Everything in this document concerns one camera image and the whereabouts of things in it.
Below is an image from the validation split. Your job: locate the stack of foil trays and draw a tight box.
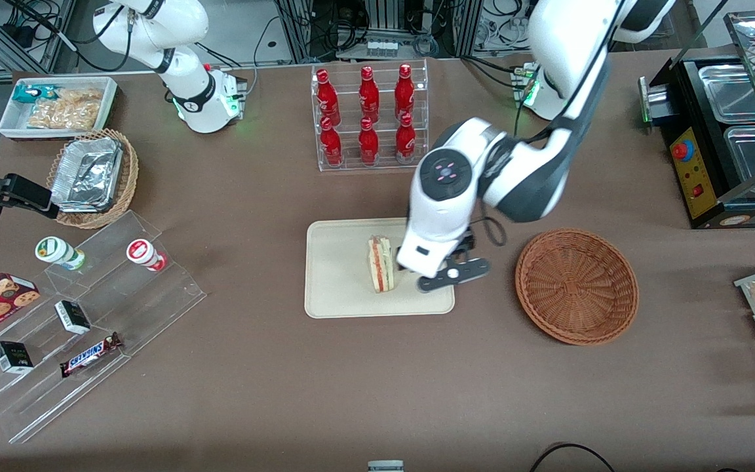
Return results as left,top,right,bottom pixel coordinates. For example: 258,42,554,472
50,136,123,213

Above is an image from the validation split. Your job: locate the beige plastic tray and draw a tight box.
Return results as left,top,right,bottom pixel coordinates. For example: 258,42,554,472
304,218,455,319

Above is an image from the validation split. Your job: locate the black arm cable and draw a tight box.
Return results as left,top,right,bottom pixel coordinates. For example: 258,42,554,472
528,443,616,472

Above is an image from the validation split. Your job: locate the clear acrylic step display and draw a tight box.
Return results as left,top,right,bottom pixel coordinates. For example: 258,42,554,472
0,210,208,445

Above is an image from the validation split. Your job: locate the red-lidded white cup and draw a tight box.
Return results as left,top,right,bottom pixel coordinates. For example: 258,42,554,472
126,239,168,272

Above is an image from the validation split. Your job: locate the green-lidded white cup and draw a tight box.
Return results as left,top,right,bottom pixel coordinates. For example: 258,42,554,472
35,236,86,271

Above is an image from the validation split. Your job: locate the red cola bottle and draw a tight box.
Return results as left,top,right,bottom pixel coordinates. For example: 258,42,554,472
316,69,341,127
320,117,343,167
395,113,417,164
395,63,416,121
358,117,380,166
358,66,380,124

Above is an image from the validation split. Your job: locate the triangle sandwich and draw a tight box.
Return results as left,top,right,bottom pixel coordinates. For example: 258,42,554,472
368,236,396,294

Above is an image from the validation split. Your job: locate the brown round wicker basket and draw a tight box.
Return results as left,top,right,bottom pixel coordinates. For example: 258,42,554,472
515,228,640,346

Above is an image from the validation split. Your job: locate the teal snack packet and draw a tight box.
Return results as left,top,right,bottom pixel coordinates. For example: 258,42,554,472
13,83,58,105

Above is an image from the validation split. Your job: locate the black cable loop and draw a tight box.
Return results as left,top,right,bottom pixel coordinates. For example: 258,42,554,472
473,215,507,247

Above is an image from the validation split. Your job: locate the clear bag of crackers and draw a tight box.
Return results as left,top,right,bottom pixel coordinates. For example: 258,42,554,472
26,88,104,130

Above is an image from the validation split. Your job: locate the clear acrylic bottle rack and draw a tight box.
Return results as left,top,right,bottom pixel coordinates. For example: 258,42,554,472
311,59,430,172

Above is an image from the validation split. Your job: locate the Snickers chocolate bar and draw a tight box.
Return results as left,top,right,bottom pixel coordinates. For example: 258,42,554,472
59,332,123,378

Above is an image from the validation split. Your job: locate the light wicker basket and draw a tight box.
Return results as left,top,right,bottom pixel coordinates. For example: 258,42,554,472
46,128,140,229

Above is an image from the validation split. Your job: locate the black food warmer cabinet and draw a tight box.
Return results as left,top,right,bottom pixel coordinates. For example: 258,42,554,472
638,9,755,229

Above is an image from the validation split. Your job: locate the small black carton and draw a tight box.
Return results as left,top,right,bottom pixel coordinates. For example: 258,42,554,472
54,300,92,336
0,340,35,375

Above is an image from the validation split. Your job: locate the white rectangular plastic bin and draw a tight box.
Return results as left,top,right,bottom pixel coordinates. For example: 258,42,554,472
0,76,119,141

